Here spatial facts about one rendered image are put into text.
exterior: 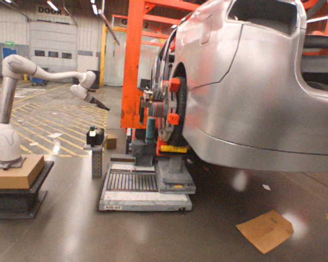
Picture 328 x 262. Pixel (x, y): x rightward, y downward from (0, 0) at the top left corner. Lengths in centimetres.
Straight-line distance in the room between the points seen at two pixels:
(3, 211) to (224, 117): 177
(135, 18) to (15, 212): 211
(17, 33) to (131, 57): 1425
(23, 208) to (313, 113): 199
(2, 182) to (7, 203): 26
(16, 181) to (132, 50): 160
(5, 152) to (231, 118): 153
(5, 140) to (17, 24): 1473
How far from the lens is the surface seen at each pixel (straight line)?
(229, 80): 87
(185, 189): 185
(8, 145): 166
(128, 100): 214
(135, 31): 216
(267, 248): 180
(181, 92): 149
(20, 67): 167
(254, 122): 86
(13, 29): 1622
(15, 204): 183
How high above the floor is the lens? 117
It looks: 17 degrees down
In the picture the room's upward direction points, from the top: 7 degrees clockwise
